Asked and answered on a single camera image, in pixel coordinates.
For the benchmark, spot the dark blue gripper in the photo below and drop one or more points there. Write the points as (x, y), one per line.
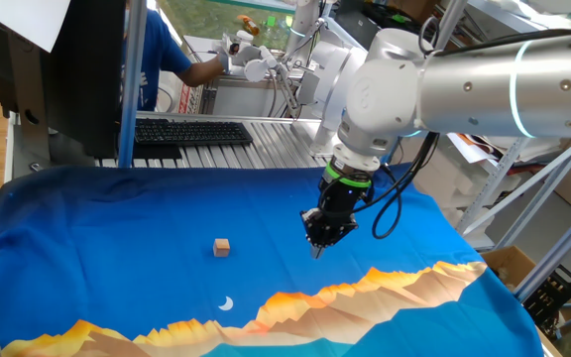
(337, 201)

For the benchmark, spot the small wooden block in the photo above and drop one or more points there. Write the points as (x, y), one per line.
(221, 248)

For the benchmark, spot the white teleoperation device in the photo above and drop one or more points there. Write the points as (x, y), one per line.
(330, 74)

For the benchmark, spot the silver background robot arm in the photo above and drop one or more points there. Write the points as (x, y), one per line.
(303, 20)

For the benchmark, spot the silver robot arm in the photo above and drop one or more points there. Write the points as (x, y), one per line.
(474, 89)

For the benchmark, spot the bare person forearm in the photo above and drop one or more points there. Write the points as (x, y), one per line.
(200, 72)

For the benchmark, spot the person hand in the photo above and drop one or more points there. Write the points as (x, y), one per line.
(224, 58)

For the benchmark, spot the white foam blocks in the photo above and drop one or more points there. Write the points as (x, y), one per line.
(459, 183)

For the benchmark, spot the loose paper sheets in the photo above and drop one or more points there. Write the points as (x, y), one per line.
(469, 151)

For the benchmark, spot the black keyboard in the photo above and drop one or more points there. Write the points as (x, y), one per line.
(191, 133)

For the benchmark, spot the grey metal shelf rack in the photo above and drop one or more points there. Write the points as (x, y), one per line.
(490, 184)

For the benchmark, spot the brown cardboard box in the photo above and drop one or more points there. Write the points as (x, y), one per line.
(506, 263)

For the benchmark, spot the black mouse pad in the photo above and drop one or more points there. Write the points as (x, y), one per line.
(156, 151)

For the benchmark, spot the black box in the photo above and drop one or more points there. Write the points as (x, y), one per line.
(360, 25)

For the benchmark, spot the blue mountain print cloth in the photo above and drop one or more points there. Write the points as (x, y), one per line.
(117, 248)

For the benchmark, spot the orange bottle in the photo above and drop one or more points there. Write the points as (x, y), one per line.
(250, 25)

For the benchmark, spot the black plastic crate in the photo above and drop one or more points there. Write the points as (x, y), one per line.
(553, 292)

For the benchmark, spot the person in blue shirt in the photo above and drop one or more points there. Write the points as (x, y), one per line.
(161, 49)

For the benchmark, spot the grey metal pole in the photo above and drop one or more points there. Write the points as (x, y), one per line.
(456, 12)

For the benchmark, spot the black monitor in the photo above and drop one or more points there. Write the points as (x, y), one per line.
(82, 74)

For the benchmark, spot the white paper sheet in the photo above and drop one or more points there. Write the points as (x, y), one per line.
(23, 20)

